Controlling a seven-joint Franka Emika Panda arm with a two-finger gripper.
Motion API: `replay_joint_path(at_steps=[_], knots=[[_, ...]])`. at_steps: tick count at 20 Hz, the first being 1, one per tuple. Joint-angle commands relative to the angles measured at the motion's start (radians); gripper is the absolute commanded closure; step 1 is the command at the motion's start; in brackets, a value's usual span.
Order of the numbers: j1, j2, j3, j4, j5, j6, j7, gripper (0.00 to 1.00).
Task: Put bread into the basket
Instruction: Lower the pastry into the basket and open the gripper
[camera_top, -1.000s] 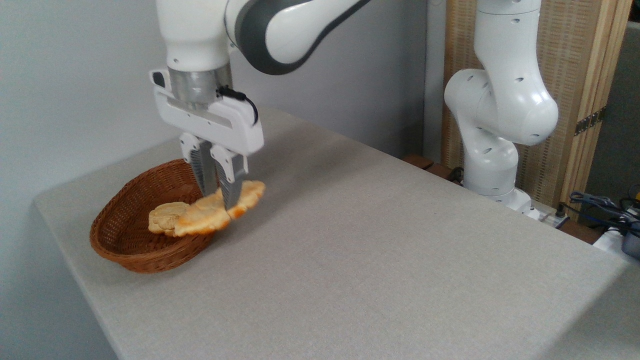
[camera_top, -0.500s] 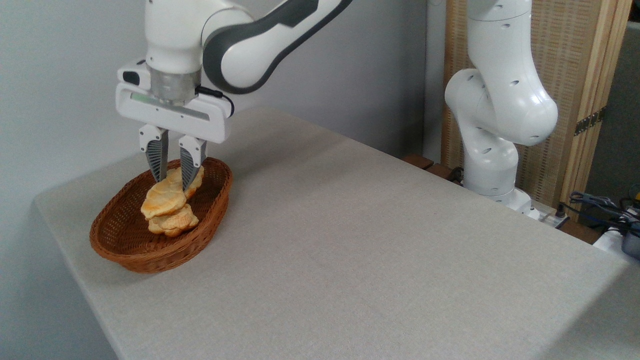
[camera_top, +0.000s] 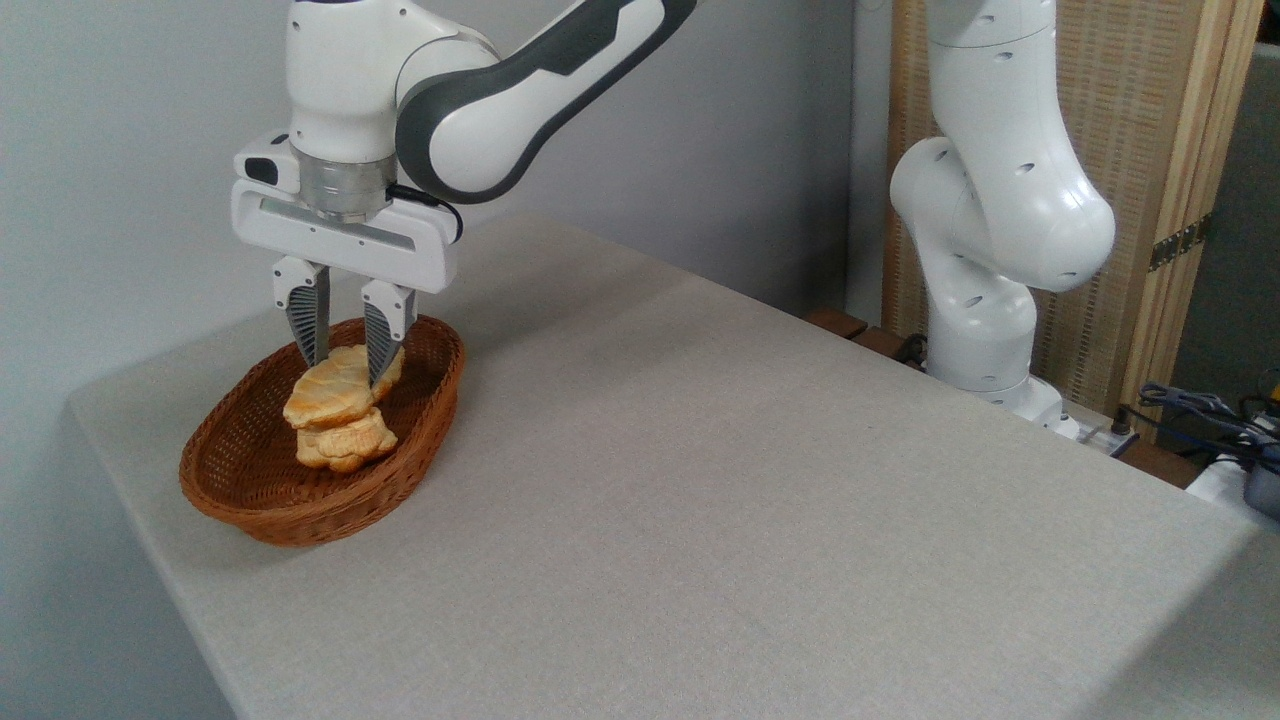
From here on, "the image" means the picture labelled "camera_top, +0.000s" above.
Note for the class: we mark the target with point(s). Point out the brown wicker oval basket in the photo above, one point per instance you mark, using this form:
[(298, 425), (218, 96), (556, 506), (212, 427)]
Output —
[(240, 500)]

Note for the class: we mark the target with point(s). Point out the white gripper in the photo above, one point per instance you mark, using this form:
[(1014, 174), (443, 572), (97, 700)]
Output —
[(340, 245)]

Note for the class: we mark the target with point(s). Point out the metal screen hinge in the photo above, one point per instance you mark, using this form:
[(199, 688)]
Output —
[(1180, 243)]

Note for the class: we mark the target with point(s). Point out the grey fabric table cover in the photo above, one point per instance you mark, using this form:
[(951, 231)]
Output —
[(800, 550)]

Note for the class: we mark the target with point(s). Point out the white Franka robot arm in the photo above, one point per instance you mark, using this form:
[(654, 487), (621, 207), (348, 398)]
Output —
[(1000, 200)]

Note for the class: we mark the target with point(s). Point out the golden pastry bread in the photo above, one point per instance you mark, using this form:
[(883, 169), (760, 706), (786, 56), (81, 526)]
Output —
[(335, 395)]

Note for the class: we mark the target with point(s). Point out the small round pale bread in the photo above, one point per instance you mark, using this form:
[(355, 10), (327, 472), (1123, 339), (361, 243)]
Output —
[(345, 445)]

